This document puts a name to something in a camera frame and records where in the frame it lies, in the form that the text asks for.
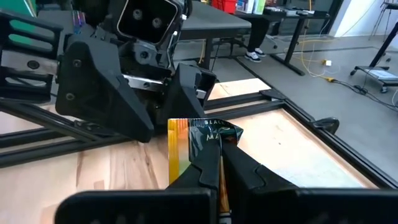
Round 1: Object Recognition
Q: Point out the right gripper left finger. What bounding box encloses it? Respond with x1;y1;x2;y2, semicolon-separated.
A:
167;136;223;190

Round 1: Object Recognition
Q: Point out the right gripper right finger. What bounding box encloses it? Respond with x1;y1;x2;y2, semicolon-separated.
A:
221;143;300;191

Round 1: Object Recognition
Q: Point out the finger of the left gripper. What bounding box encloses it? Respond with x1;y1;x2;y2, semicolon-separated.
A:
160;61;218;125
55;39;155;143

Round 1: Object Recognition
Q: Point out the orange mango tea bag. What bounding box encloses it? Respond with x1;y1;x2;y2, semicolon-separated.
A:
167;117;245;224

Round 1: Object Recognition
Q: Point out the grey desk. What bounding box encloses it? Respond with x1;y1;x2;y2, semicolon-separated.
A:
178;0;252;71

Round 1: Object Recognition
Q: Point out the person's leg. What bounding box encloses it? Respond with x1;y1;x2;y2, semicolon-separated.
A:
259;17;272;50
247;17;262;54

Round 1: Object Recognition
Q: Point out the red plastic crate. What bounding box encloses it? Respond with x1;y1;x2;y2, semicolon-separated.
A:
211;0;239;15

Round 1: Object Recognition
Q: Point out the black office desk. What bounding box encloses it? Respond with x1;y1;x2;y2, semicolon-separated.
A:
234;6;330;77

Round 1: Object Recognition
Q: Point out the black rolling stand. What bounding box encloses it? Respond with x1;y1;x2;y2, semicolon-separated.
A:
349;18;398;94

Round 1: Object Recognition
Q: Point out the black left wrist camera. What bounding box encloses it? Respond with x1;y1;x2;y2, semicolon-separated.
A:
116;0;183;45

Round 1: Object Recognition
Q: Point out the black frame clamp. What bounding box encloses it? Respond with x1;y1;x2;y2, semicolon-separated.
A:
310;116;340;135

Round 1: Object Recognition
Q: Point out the black aluminium table frame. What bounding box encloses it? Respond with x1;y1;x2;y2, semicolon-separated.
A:
0;88;398;190

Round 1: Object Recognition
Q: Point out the yellow hanging cable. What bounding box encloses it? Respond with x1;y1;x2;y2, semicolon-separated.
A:
297;0;336;83

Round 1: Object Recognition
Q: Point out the black floor cable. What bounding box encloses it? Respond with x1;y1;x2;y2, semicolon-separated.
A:
332;79;398;110

